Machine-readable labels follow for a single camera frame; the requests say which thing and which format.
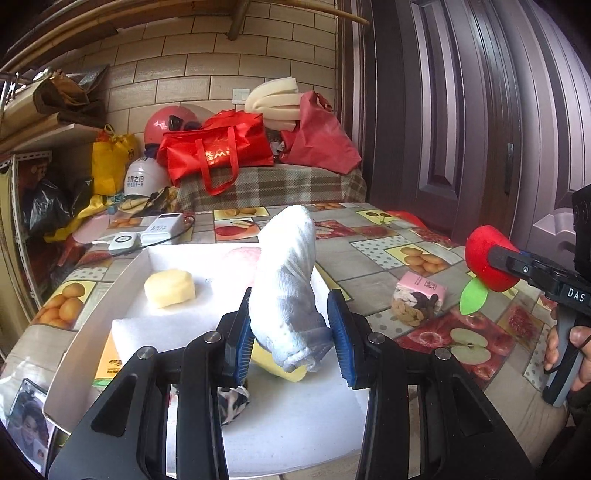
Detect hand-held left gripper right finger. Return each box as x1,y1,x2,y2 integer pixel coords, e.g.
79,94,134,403
327,290,539,480

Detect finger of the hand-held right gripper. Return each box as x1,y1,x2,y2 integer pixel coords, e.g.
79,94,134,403
488,246,536,289

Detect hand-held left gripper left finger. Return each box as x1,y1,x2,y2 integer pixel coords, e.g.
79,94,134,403
46,288,254,480

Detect red plush apple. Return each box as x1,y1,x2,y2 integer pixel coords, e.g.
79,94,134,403
459,224,520,315

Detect leopard print scarf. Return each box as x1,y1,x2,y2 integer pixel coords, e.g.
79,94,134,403
217,385,251,425

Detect white sock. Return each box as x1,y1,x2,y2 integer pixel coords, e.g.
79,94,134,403
249,205,335,374

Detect white cardboard box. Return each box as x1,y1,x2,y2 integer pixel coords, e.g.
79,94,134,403
44,242,370,478

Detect white foam sheet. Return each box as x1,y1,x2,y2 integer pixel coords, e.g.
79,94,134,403
111,316,232,365

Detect person's right hand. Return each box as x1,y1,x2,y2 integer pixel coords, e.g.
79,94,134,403
544,323,591,393

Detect flat yellow sponge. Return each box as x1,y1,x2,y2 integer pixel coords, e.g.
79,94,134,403
250,342,309,383

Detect fruit print tablecloth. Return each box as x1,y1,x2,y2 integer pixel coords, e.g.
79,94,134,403
0,203,568,480

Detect pink white towel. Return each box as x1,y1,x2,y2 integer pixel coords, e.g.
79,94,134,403
222,246,264,296

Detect pink snack pack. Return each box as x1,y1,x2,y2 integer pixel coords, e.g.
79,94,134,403
392,271,448,328

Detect yellow sponge cake toy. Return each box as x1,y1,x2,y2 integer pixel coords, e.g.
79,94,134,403
144,270,197,309

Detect red plastic stool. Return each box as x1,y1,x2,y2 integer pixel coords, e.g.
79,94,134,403
385,211,428,229

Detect yellow tissue pack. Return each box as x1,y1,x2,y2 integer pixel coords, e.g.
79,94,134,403
93,332,127,386

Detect white green power bank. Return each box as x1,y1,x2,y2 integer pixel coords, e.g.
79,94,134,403
108,233,140,254

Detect brown door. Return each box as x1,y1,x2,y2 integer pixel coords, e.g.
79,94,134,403
337,0,591,324

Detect plaid cloth cover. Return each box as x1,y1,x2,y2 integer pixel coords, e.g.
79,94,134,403
178,164,368,213

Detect patterned yellow cloth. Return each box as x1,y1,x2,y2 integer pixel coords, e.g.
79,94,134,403
117,187,178,215

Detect pink hand fan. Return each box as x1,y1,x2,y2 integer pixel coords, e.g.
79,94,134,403
71,215,116,245

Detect white helmet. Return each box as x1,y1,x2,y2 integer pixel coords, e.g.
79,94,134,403
126,156,169,197

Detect red tote bag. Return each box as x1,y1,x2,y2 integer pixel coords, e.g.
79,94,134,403
157,110,275,197

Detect red nonwoven bag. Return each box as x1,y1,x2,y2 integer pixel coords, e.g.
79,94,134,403
279,91,362,175

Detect smartphone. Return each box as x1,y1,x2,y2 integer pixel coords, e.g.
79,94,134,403
7,378,56,476

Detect black plastic bag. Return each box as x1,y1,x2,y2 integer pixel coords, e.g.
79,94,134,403
69,178,95,213
28,178,72,232

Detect yellow shopping bag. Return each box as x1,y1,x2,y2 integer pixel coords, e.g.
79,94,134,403
91,124,139,197

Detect red helmet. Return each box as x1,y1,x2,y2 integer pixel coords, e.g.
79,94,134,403
144,105,215,148

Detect cream foam stack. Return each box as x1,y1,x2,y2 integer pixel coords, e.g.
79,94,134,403
245,76,305,134

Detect wooden shelf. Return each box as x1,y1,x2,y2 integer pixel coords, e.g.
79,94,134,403
0,111,107,155

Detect brown paper bags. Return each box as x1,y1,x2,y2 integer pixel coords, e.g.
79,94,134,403
32,69,109,125

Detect bamboo stick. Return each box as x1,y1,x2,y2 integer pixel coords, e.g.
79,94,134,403
272,0,370,26

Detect curved metal tube rack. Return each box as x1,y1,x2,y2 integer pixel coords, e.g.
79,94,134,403
0,69,24,121

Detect black charging cable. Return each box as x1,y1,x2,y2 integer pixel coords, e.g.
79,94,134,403
171,215,197,243

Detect white metal shelf frame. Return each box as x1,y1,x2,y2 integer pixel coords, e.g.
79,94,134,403
9,148,54,319

